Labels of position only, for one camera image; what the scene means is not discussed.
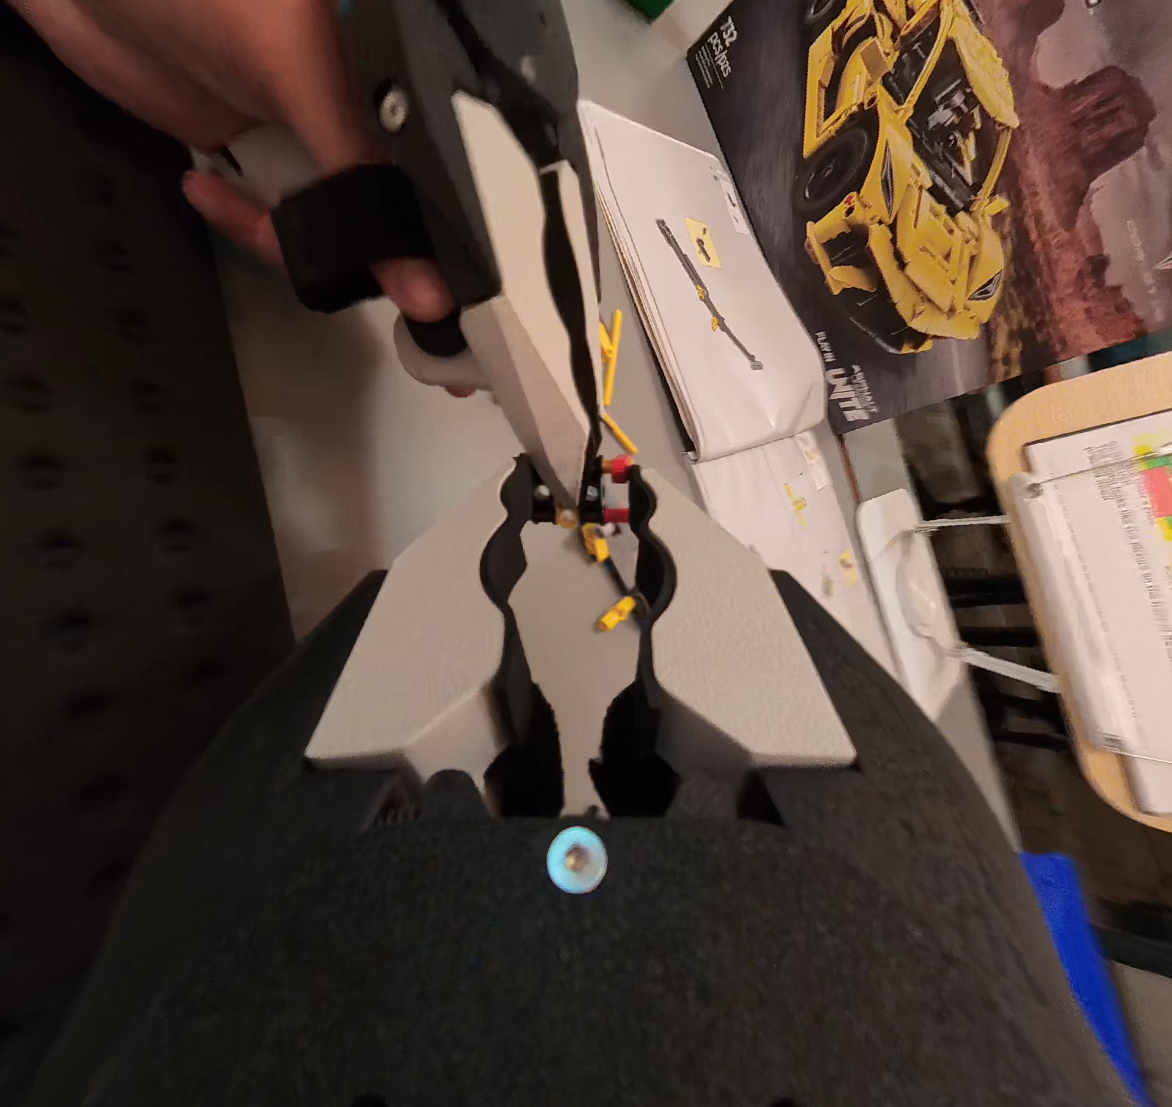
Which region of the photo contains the long grey black beam assembly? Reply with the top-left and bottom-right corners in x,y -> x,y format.
582,526 -> 653,633

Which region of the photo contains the person's left hand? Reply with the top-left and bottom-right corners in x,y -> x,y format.
0,0 -> 458,326

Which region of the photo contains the wooden board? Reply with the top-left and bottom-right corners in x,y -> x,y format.
987,356 -> 1172,835

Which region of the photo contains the blue bin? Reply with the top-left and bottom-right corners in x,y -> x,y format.
1020,851 -> 1151,1107

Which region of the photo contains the dark box with yellow car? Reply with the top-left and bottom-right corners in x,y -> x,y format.
685,0 -> 1172,436

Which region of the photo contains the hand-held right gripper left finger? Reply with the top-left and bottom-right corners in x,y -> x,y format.
305,456 -> 537,789

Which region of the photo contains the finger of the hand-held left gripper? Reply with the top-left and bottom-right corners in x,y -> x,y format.
452,94 -> 602,506
538,163 -> 603,436

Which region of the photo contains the printed instruction sheet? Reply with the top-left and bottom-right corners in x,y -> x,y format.
1024,411 -> 1172,761

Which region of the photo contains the open instruction booklet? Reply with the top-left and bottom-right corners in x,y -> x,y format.
577,100 -> 899,669

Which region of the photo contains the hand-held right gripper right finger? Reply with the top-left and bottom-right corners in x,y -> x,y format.
629,466 -> 858,794

